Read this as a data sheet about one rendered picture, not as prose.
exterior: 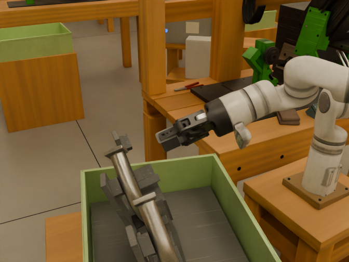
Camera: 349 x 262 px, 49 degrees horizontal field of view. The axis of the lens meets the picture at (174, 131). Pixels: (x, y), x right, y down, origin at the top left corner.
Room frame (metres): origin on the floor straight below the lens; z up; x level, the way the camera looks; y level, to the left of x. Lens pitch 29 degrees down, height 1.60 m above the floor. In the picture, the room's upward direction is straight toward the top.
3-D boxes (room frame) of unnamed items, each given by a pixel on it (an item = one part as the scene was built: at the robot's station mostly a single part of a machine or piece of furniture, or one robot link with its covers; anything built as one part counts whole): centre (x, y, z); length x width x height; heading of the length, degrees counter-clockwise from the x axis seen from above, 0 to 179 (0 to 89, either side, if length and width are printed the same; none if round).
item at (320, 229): (0.97, -0.45, 0.83); 0.32 x 0.32 x 0.04; 31
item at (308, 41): (1.68, -0.62, 1.17); 0.13 x 0.12 x 0.20; 117
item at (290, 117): (1.37, -0.45, 0.91); 0.10 x 0.08 x 0.03; 175
